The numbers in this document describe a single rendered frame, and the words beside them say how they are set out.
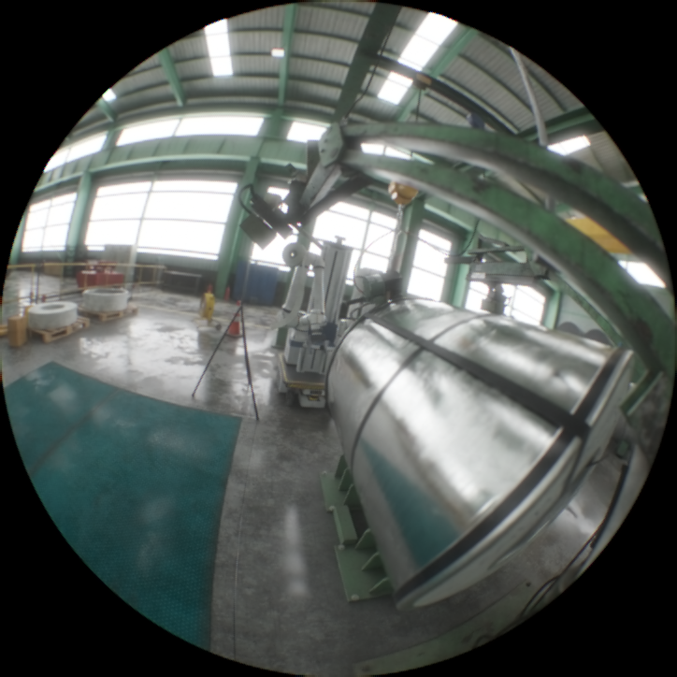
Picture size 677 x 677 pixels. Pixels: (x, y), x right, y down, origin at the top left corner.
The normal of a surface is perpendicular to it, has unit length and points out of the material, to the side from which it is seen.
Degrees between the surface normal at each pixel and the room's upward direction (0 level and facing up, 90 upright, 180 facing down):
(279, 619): 0
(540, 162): 90
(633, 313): 90
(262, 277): 90
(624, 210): 90
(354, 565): 0
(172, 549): 0
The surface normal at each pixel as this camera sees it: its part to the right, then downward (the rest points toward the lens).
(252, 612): 0.22, -0.96
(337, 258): 0.31, 0.26
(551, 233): -0.82, -0.07
